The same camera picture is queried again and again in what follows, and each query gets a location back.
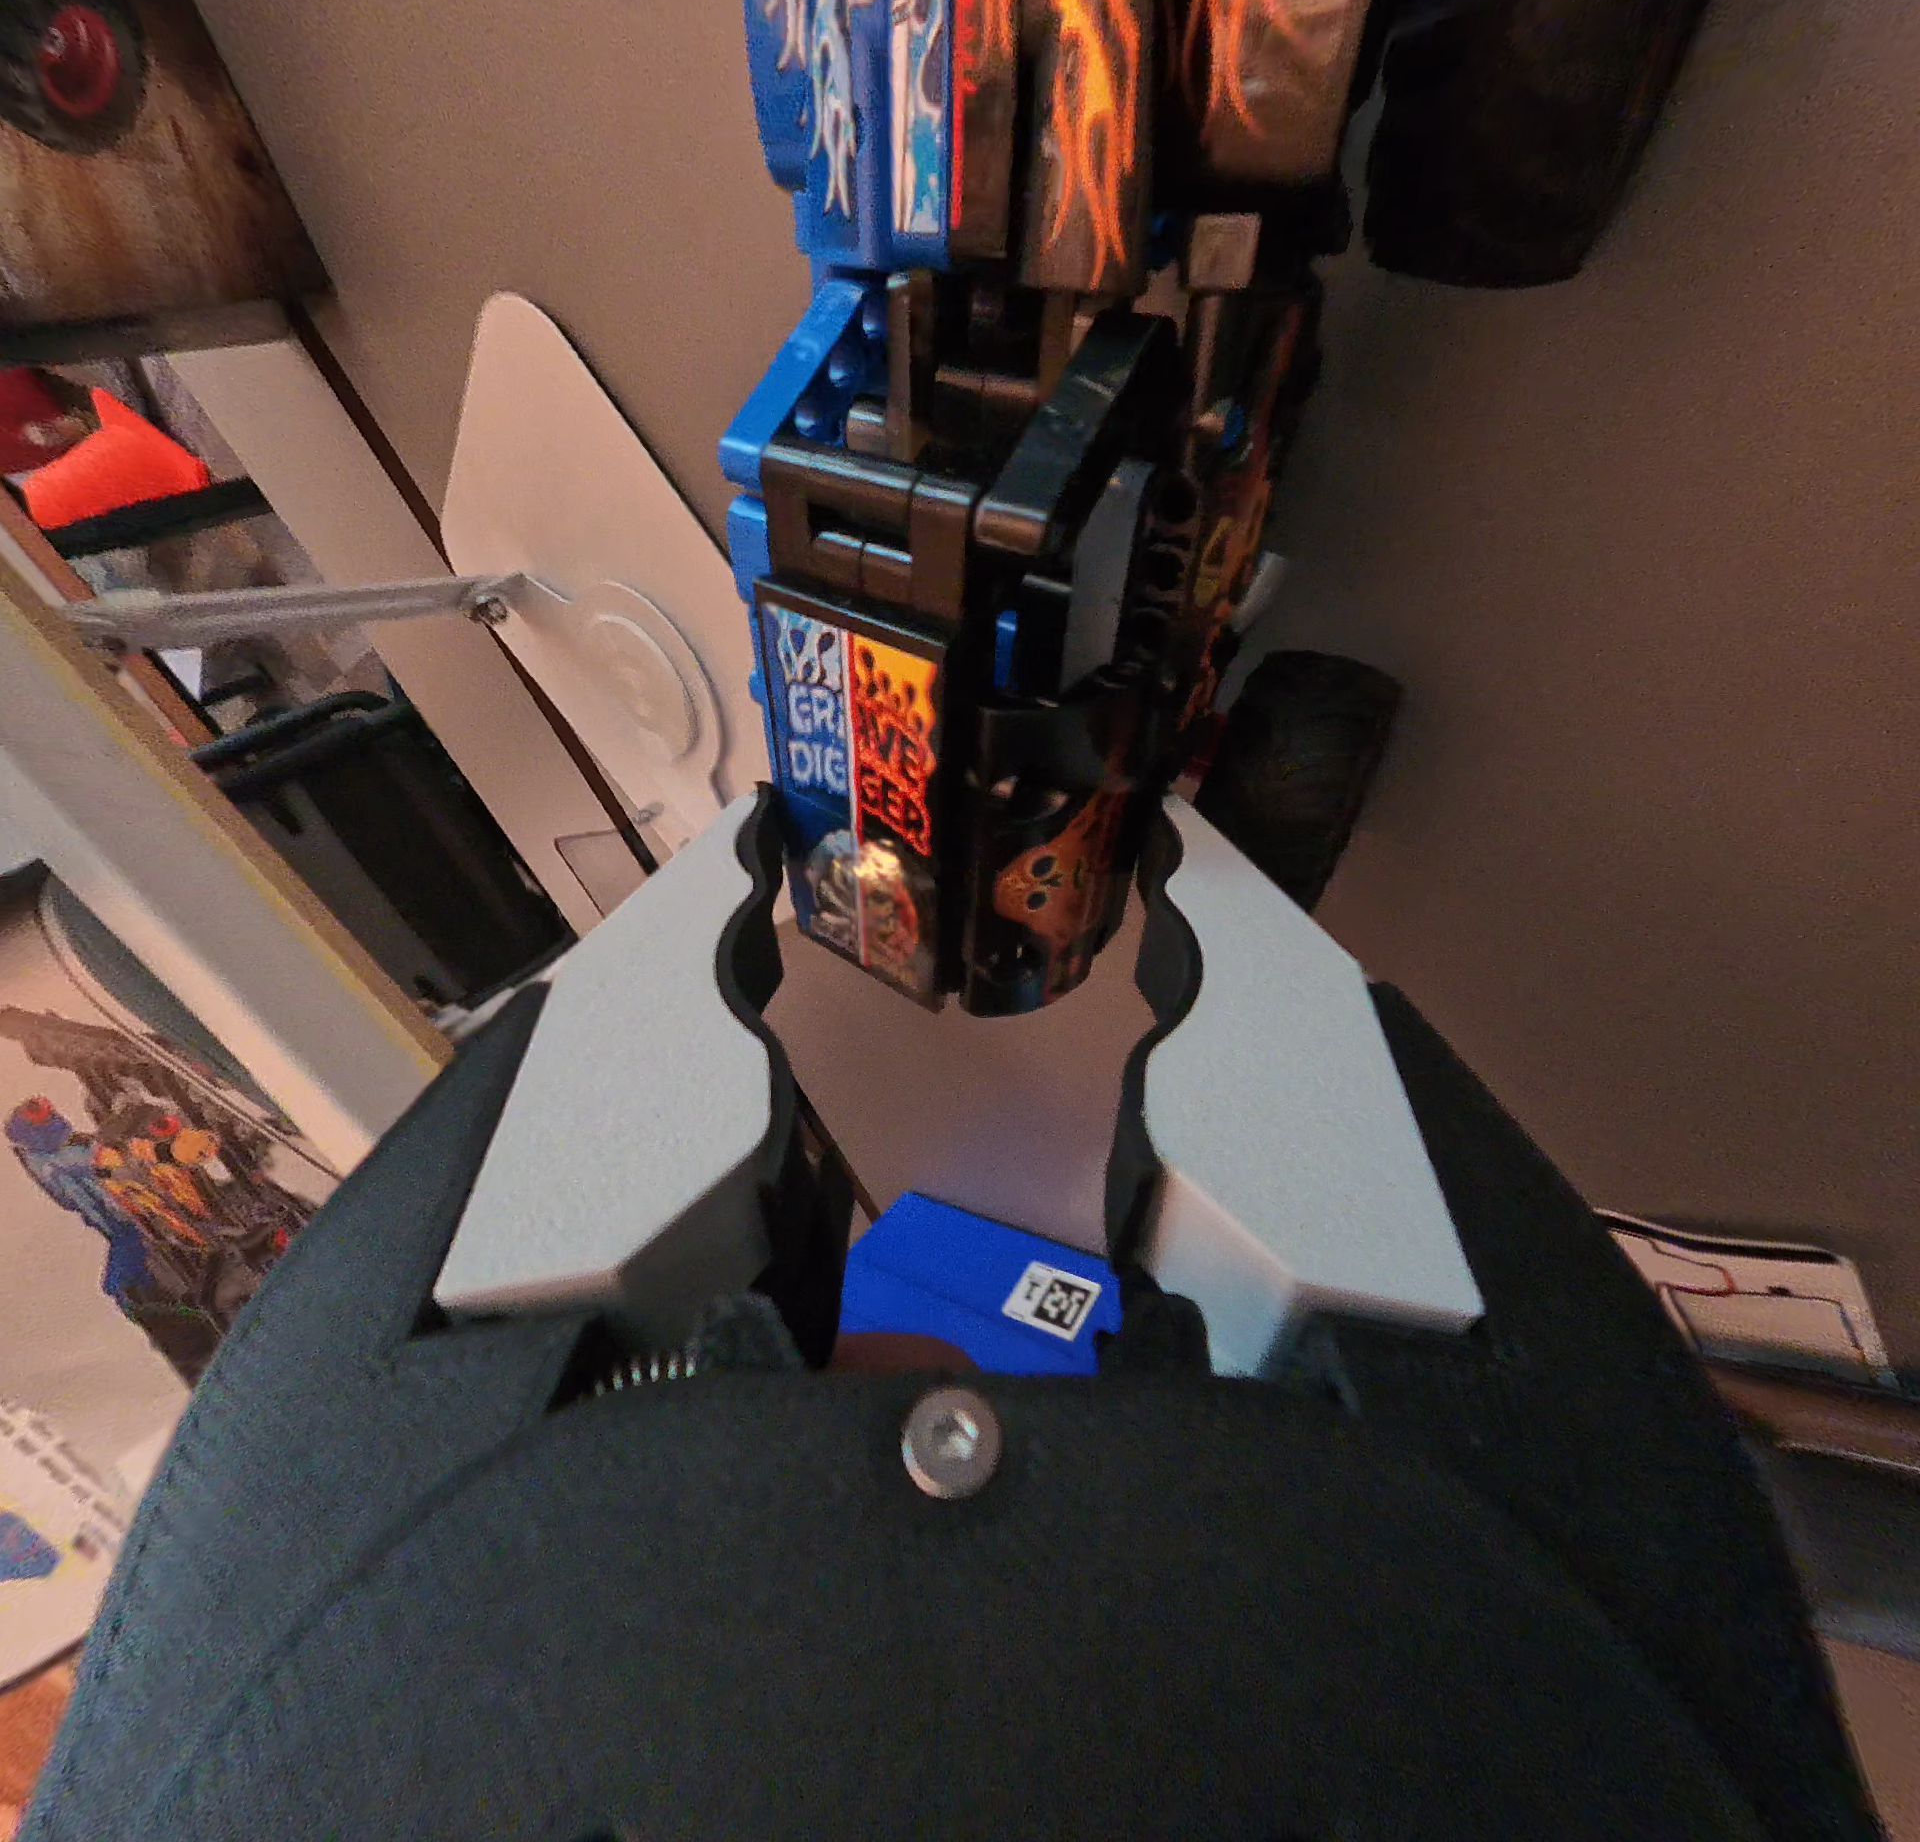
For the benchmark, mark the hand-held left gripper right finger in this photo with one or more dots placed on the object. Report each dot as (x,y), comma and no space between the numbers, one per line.
(1287,1126)

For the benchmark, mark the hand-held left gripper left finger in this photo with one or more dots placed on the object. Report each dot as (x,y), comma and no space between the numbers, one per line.
(616,1126)

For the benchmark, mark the brick-built monster truck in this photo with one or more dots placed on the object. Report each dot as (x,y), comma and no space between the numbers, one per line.
(975,449)

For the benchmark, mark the grey desk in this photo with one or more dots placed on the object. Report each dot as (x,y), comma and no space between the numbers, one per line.
(1570,669)

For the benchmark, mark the blue storage bin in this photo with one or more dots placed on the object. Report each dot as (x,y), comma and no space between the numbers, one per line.
(931,1273)

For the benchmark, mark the black office chair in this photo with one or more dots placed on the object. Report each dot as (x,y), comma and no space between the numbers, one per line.
(375,820)

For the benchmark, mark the instruction booklet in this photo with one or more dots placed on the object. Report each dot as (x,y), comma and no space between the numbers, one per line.
(88,1273)

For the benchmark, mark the sticker sheet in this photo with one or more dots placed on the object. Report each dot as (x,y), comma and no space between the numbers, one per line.
(1802,1326)

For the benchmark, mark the black chair armrest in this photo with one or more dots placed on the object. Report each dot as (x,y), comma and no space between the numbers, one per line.
(1845,1420)

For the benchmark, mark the white book stand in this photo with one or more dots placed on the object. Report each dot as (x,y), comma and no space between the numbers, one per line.
(554,487)

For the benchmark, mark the orange traffic cone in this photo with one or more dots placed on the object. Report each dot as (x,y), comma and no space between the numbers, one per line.
(127,468)

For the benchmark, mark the red tote bag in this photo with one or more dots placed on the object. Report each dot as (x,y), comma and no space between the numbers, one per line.
(38,427)

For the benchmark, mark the monster truck toy box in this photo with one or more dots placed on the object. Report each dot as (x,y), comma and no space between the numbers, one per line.
(152,179)

